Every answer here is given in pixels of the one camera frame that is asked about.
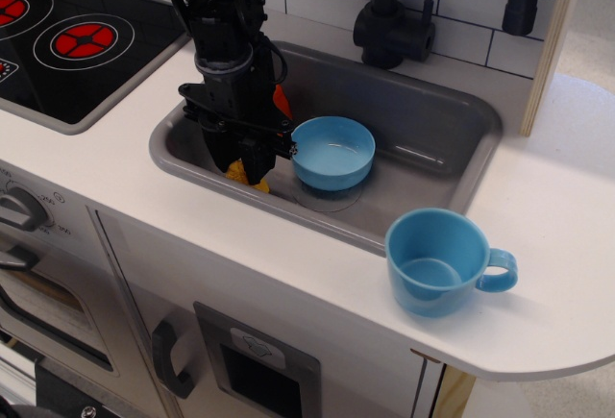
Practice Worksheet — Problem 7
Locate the light blue bowl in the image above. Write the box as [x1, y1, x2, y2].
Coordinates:
[291, 116, 376, 191]

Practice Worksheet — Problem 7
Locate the toy oven door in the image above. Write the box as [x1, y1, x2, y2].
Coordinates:
[1, 232, 114, 375]

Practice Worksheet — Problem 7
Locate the orange toy carrot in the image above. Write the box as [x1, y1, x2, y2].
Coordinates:
[272, 84, 293, 120]

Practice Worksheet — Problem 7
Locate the grey toy sink basin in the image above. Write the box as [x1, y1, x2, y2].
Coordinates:
[149, 42, 502, 254]

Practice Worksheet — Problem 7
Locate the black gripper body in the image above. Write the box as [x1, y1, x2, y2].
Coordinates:
[179, 45, 296, 159]

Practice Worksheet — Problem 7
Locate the black toy stovetop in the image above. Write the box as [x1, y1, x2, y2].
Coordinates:
[1, 0, 187, 135]

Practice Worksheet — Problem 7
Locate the blue plastic cup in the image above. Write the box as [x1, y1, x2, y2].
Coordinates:
[384, 208, 518, 317]

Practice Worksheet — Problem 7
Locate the black cabinet door handle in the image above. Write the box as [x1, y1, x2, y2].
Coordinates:
[151, 320, 195, 399]

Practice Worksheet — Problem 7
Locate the wooden side post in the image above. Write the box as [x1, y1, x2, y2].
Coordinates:
[518, 0, 577, 137]

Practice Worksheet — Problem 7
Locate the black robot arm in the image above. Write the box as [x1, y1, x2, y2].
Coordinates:
[170, 0, 296, 185]

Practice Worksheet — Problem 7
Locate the yellow toy corn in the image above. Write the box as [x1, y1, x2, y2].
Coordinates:
[225, 160, 270, 193]

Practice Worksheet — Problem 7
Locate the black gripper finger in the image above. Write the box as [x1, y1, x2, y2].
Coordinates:
[202, 126, 240, 173]
[239, 138, 276, 184]

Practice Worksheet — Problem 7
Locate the grey oven knob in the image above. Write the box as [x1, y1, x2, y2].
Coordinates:
[1, 187, 49, 232]

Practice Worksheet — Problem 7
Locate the black toy faucet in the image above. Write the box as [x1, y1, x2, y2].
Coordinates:
[353, 0, 538, 69]

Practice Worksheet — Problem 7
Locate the grey dishwasher panel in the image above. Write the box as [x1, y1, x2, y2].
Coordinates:
[193, 302, 323, 418]

